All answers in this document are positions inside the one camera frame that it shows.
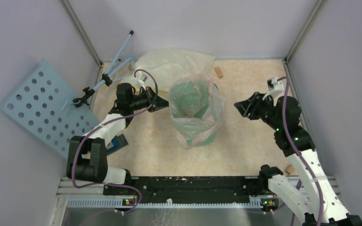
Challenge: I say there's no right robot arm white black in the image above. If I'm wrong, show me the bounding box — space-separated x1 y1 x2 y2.
234 92 362 226

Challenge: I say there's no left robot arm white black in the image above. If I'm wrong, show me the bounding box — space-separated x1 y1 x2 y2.
66 83 169 195

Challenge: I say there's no wooden rectangular block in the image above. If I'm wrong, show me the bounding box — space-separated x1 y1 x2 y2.
214 66 223 78

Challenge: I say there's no light blue tripod stand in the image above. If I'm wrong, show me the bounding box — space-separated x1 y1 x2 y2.
72 30 135 108

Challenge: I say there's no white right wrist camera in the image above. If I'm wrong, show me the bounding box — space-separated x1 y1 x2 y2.
262 77 285 100

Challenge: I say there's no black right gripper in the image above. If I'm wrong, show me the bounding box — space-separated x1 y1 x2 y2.
234 91 282 130

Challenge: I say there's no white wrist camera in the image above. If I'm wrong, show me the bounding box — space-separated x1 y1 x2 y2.
137 73 148 90
262 77 285 100

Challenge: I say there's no wooden cylinder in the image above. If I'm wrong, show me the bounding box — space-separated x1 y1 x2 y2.
284 164 295 175

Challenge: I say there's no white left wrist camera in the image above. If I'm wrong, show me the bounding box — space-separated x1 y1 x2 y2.
137 73 148 90

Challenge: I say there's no pink translucent trash bag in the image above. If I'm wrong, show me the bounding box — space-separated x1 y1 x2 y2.
168 73 225 150

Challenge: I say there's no light blue perforated board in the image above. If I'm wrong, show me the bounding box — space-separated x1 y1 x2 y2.
1 59 100 159

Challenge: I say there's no green plastic trash bin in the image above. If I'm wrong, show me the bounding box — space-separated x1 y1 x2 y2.
170 79 221 147

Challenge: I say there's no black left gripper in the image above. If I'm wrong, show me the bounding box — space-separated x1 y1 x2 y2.
129 86 172 113

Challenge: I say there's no white toothed cable rail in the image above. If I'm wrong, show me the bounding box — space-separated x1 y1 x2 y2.
67 198 263 209

